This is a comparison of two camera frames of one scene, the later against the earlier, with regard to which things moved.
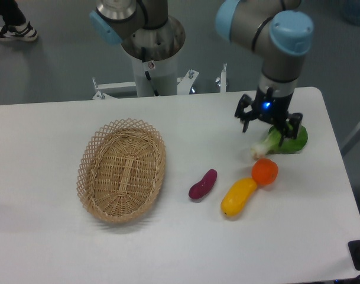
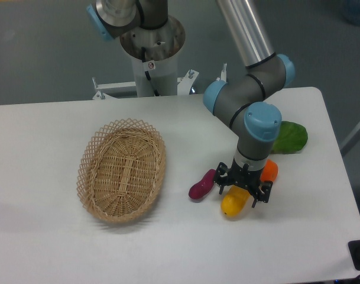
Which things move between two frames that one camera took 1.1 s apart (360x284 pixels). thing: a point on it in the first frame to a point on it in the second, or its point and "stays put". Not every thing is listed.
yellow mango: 239,191 stays put
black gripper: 272,109 to 246,178
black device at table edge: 359,251 stays put
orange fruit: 265,171 stays put
